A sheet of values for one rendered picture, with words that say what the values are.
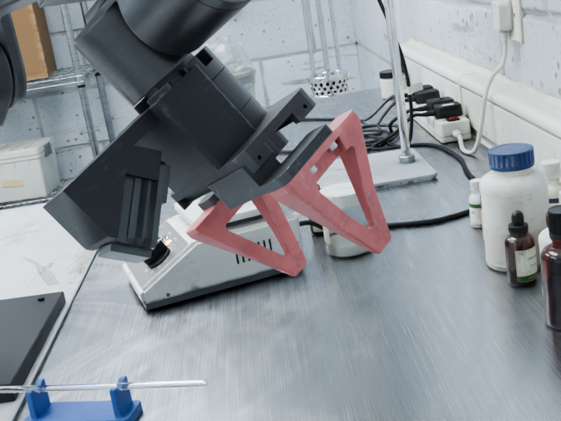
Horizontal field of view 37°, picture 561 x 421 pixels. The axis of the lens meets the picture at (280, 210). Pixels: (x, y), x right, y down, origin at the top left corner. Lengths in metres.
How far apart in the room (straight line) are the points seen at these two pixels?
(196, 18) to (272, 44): 2.96
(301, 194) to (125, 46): 0.13
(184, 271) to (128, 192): 0.51
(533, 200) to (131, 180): 0.55
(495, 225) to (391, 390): 0.27
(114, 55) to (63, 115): 3.00
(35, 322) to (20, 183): 2.28
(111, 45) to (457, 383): 0.41
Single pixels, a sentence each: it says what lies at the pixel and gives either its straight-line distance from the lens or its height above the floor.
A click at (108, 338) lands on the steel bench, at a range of 0.94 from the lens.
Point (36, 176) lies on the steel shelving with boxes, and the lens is 3.23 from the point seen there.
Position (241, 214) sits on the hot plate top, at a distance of 0.98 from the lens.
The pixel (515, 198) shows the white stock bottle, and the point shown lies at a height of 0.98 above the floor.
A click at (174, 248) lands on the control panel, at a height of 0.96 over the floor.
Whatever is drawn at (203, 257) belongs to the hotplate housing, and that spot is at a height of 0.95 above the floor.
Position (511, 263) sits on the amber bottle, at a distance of 0.90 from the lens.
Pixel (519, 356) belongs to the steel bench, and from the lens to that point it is 0.77.
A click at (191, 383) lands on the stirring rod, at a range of 0.72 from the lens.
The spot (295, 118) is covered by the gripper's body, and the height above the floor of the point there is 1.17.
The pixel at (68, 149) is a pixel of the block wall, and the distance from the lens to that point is 3.52.
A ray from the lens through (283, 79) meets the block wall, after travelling 3.41.
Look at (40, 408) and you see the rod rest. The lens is 0.79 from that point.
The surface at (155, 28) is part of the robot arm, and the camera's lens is 0.45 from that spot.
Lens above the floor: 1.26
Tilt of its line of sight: 16 degrees down
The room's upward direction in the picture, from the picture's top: 9 degrees counter-clockwise
